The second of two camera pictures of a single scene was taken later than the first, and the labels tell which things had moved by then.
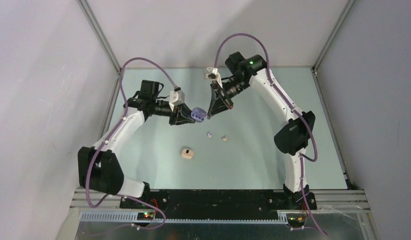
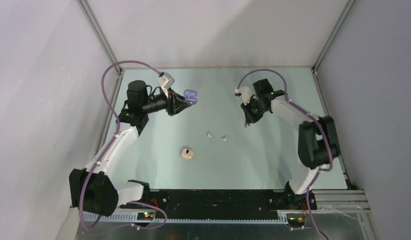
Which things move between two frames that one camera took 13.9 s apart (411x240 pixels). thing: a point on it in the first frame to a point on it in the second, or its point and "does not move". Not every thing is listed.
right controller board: [296, 220] does not move
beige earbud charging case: [187, 153] does not move
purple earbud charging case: [198, 114] to [191, 95]
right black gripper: [219, 103] to [250, 117]
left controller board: [145, 216] does not move
